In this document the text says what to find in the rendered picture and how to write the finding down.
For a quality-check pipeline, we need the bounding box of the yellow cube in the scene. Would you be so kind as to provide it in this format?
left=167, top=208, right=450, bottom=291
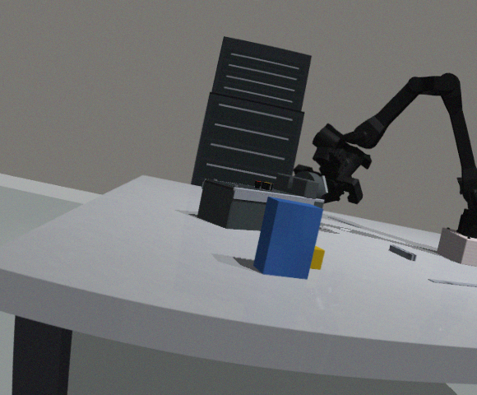
left=310, top=246, right=325, bottom=270

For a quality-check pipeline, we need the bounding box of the blue block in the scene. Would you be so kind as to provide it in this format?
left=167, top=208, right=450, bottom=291
left=253, top=197, right=323, bottom=280

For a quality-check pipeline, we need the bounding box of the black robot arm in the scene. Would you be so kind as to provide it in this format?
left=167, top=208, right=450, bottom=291
left=312, top=72, right=477, bottom=239

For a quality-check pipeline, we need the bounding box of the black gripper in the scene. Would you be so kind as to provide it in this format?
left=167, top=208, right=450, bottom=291
left=293, top=159, right=363, bottom=205

